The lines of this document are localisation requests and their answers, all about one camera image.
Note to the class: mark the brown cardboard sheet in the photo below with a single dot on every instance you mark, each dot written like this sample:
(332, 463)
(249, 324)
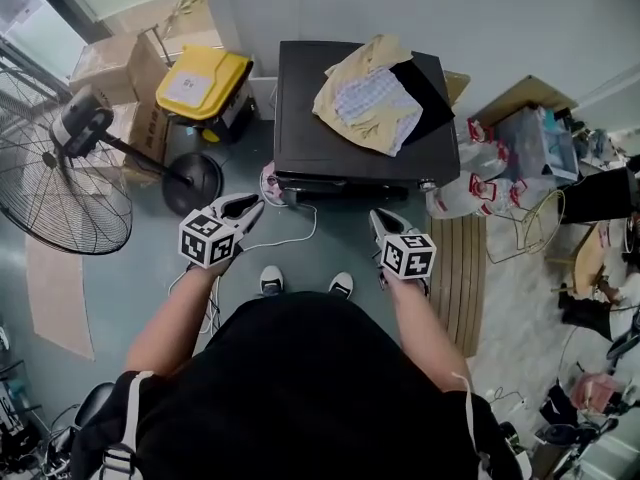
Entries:
(530, 95)

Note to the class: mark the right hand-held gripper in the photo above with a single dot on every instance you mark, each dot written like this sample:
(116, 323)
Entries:
(407, 255)

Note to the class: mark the person's left forearm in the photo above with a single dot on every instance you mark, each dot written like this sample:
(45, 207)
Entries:
(165, 323)

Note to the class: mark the brown floor mat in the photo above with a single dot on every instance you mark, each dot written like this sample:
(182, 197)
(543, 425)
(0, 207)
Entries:
(57, 303)

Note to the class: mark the person's right forearm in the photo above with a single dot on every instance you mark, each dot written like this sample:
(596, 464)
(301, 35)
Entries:
(425, 328)

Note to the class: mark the black stool seat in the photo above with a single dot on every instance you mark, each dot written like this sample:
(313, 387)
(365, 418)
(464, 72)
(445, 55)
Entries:
(95, 403)

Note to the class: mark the black pedestal fan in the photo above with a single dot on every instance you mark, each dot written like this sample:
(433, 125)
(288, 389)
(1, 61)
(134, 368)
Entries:
(55, 193)

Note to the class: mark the wooden slatted mat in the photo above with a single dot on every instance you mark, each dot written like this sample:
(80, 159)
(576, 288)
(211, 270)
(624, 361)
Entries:
(457, 288)

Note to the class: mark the clear plastic storage box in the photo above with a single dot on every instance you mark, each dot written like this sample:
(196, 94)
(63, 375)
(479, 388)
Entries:
(535, 143)

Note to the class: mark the person's black shirt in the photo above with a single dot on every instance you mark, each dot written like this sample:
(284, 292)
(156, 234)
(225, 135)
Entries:
(310, 393)

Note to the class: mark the person's right shoe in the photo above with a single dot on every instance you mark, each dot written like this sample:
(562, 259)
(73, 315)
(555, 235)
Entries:
(341, 284)

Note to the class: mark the person's left shoe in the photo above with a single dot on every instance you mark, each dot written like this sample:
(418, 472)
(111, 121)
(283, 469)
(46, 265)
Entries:
(271, 280)

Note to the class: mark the black framed glass window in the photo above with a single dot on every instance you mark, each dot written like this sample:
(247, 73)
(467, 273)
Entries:
(40, 28)

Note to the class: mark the black sheet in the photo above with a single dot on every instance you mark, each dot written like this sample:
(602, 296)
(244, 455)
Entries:
(425, 103)

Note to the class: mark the black table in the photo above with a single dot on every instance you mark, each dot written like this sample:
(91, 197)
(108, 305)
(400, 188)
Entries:
(310, 153)

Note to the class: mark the person's shoe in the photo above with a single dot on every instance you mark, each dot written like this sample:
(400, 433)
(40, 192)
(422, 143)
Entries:
(271, 280)
(341, 284)

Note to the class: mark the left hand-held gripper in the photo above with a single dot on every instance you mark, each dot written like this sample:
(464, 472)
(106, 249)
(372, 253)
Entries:
(207, 240)

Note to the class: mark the brown cardboard box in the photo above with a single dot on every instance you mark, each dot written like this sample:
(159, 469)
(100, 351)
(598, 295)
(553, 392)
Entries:
(145, 83)

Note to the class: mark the black box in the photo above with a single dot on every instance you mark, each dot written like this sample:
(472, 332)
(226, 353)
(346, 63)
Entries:
(595, 195)

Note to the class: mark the pale yellow cloth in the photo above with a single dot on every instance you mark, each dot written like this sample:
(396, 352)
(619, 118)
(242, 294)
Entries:
(360, 118)

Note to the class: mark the pink cloth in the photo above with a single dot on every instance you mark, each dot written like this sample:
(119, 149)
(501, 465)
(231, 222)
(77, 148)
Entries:
(597, 390)

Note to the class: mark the yellow lidded bin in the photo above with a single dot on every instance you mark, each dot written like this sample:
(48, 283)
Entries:
(200, 83)

